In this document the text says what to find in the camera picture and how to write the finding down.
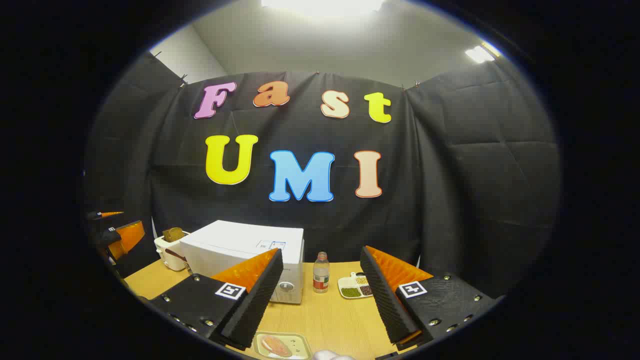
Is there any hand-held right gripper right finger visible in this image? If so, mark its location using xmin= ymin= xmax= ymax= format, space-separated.
xmin=360 ymin=245 xmax=501 ymax=351

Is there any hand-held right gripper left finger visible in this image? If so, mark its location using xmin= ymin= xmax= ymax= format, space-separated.
xmin=150 ymin=248 xmax=284 ymax=351

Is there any orange and white food piece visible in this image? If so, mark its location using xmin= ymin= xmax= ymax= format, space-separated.
xmin=261 ymin=335 xmax=293 ymax=358

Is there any white microwave oven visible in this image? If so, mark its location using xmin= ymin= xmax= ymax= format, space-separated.
xmin=180 ymin=220 xmax=305 ymax=305

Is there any white divided dish of beans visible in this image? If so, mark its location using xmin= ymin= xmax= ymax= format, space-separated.
xmin=338 ymin=272 xmax=375 ymax=300

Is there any white toaster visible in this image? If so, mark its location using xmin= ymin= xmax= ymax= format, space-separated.
xmin=154 ymin=230 xmax=191 ymax=272

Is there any pale green square tray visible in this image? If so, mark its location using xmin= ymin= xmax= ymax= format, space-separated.
xmin=252 ymin=331 xmax=313 ymax=360

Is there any clear bottle with red label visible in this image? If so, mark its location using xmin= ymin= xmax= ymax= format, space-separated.
xmin=313 ymin=251 xmax=330 ymax=294

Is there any black backdrop cloth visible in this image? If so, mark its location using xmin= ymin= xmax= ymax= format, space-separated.
xmin=82 ymin=50 xmax=563 ymax=301

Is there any small ceiling light panel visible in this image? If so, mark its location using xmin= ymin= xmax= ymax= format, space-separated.
xmin=464 ymin=42 xmax=502 ymax=64

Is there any wide ceiling light panel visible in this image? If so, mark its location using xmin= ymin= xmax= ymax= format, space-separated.
xmin=260 ymin=0 xmax=386 ymax=17

